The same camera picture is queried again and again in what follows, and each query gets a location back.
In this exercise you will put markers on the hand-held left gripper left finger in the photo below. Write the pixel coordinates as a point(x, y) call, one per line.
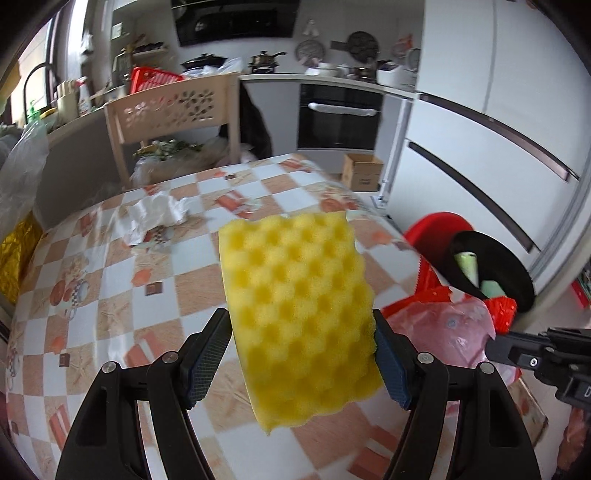
point(205, 364)

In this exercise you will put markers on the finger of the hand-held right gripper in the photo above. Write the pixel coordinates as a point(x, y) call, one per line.
point(517, 350)
point(570, 333)

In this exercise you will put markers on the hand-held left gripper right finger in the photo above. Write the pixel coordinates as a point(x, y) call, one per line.
point(392, 369)

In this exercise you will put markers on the red translucent plastic bag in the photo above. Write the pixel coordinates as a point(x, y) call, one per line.
point(443, 323)

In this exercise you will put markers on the black trash bin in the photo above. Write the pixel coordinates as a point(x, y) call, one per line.
point(517, 277)

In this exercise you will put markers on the yellow egg-crate sponge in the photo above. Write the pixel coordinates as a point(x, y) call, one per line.
point(295, 323)

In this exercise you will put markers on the red plastic stool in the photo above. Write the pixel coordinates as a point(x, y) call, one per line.
point(434, 228)

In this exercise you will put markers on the white crumpled tissue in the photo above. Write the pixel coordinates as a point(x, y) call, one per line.
point(152, 214)

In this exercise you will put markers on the cardboard box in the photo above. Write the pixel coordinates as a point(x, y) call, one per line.
point(362, 175)

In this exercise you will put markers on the bag of vegetables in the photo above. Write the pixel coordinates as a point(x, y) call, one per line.
point(171, 157)

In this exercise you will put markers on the gold foil bag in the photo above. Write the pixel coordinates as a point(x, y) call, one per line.
point(18, 258)

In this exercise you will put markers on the black built-in oven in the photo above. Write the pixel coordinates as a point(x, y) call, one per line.
point(341, 131)

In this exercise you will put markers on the dark hanging cloth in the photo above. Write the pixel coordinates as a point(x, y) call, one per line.
point(256, 124)

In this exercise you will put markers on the white refrigerator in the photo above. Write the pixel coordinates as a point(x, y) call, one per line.
point(485, 92)

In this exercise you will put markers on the beige perforated plastic cart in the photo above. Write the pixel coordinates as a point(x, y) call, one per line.
point(184, 106)

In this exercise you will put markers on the grey kitchen counter unit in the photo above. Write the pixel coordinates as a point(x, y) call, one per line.
point(281, 115)

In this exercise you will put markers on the large clear plastic bag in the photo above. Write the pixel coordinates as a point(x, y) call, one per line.
point(23, 175)

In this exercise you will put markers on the red plastic basket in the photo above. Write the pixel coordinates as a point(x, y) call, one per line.
point(152, 78)

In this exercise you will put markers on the white spray bottle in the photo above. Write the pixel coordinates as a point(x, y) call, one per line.
point(84, 99)

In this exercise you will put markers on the white rice cooker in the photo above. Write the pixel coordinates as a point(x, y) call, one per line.
point(397, 76)

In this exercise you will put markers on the utensil holder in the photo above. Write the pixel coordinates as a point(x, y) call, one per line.
point(67, 104)

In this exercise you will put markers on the white plastic bag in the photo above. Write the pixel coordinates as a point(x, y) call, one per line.
point(217, 69)

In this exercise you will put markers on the steel pot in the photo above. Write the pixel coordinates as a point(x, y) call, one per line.
point(362, 73)

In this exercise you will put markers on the black wok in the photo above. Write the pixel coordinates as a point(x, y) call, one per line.
point(203, 62)

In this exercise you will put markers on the white bowl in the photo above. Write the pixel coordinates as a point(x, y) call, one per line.
point(325, 69)

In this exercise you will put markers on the dark cooking pot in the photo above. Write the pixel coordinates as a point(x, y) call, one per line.
point(264, 62)

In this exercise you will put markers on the green dish soap bottle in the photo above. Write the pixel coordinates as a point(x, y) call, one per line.
point(32, 108)

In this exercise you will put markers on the countertop spice rack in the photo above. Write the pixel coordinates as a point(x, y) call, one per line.
point(138, 55)

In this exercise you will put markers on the black multi-hole pan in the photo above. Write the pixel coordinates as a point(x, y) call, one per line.
point(363, 45)

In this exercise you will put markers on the round metal steamer rack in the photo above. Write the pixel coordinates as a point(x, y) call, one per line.
point(310, 51)

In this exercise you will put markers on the black kitchen faucet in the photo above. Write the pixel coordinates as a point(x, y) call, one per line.
point(27, 78)

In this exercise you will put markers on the black range hood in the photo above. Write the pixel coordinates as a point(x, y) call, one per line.
point(231, 23)

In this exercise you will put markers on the dark framed window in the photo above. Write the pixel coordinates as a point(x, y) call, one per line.
point(27, 46)

